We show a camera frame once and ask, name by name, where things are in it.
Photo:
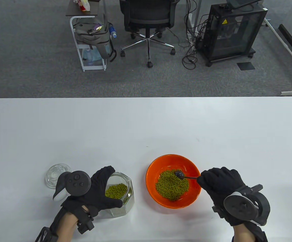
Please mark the person's right hand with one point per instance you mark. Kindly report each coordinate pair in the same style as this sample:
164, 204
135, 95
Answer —
221, 184

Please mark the person's left hand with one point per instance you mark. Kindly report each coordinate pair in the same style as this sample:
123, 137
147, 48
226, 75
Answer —
99, 194

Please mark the large green mung beans heap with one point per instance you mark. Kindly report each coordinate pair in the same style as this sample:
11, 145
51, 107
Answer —
116, 190

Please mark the clear glass jar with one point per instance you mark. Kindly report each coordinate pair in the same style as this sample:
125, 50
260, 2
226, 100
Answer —
118, 212

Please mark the black measuring scoop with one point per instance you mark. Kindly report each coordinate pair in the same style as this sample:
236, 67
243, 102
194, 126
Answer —
179, 174

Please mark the clear glass jar lid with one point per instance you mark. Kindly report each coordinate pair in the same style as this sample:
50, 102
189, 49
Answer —
53, 176

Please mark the small mung beans portion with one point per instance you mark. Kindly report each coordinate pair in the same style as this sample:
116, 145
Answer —
171, 187

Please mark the orange plastic bowl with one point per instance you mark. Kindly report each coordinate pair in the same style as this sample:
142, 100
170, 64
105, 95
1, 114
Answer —
176, 161

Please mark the person's right forearm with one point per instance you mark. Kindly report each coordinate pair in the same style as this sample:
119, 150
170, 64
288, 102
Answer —
244, 233

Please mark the person's left forearm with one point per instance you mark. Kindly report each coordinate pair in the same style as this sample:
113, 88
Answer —
67, 227

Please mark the dark grey left hand controller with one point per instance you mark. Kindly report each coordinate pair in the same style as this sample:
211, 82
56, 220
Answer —
77, 183

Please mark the dark grey hand controller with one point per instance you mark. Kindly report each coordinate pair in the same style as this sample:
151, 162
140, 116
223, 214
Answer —
77, 183
239, 206

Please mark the dark grey right hand controller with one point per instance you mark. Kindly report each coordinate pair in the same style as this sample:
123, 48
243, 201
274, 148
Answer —
239, 206

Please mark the black floor plate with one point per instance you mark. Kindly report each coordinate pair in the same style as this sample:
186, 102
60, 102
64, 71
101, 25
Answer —
246, 66

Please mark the pale blue plastic bag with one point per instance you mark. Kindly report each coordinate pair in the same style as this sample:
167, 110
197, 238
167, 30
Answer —
93, 56

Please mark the black glass-walled cabinet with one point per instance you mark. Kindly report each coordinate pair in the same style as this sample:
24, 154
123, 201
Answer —
226, 37

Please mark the grey backpack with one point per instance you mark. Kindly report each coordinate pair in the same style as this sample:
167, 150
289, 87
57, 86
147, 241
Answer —
93, 40

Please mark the blue water bottle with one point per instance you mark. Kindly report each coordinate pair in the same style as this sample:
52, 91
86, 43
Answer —
112, 31

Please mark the shiny colourful packet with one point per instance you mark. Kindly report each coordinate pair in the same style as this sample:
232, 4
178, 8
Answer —
96, 28

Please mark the white cart with dark top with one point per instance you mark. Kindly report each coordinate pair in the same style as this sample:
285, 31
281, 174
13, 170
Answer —
72, 11

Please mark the black office chair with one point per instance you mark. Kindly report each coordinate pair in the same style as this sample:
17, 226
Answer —
148, 12

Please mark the red and yellow snack bag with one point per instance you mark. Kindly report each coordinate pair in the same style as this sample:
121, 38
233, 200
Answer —
84, 5

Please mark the white post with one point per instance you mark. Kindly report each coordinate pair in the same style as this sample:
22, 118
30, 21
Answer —
195, 10

